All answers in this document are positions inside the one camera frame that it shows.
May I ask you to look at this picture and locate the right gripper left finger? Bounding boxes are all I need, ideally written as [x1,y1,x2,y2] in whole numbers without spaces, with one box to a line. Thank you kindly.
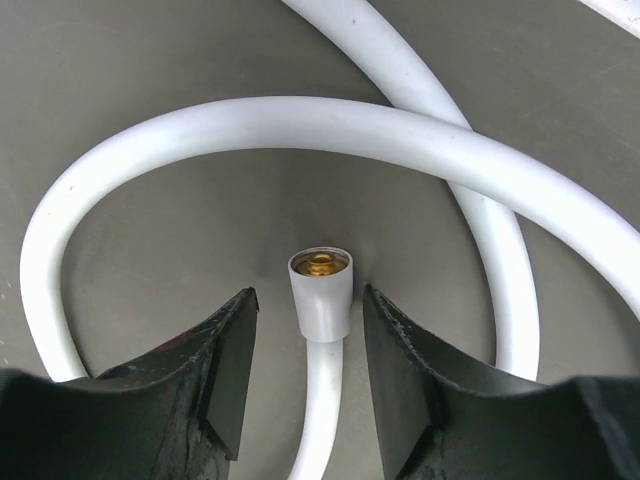
[1,288,259,479]

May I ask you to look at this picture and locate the white shower hose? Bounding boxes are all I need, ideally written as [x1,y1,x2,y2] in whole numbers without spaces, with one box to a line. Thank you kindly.
[18,0,640,480]

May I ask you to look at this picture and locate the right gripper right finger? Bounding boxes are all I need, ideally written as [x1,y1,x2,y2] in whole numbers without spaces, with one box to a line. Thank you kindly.
[363,287,639,479]

